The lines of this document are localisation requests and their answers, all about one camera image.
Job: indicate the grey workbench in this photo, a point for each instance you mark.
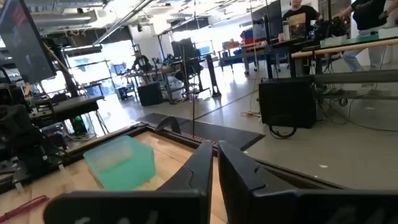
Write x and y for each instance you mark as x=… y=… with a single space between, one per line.
x=248 y=51

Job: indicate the black equipment box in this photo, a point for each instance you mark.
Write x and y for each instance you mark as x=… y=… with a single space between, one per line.
x=150 y=94
x=287 y=102

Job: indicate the wood-edged workbench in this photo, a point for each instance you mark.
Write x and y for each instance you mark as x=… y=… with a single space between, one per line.
x=342 y=48

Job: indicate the black slanted stand leg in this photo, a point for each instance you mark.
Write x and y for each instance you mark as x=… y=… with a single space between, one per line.
x=214 y=77

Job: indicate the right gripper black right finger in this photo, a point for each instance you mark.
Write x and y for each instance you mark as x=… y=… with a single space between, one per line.
x=248 y=199

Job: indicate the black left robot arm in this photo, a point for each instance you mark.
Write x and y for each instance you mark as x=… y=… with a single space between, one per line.
x=18 y=130

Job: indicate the black frame post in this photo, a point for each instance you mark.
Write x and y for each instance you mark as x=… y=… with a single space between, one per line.
x=66 y=74

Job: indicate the black table edge frame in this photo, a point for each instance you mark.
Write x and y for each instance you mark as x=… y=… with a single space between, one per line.
x=124 y=132

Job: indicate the computer tower with green light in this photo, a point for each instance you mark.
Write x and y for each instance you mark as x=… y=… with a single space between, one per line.
x=80 y=124

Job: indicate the large dark monitor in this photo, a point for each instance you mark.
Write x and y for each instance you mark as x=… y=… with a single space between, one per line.
x=28 y=37

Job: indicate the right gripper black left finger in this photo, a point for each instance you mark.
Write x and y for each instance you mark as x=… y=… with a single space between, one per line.
x=186 y=202

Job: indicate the cluttered workbench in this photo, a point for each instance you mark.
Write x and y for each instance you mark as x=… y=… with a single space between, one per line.
x=146 y=74

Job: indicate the person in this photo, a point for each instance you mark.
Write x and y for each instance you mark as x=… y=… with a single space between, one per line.
x=300 y=18
x=141 y=62
x=367 y=15

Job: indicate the teal translucent plastic bin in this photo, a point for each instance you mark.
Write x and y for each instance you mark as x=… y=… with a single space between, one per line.
x=124 y=165

